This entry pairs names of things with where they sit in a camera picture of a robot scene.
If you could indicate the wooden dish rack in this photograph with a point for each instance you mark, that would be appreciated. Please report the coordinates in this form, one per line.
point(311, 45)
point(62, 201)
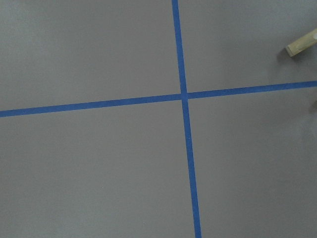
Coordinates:
point(302, 43)

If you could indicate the brown paper table cover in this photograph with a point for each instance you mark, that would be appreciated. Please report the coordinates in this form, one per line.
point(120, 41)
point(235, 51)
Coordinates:
point(157, 119)

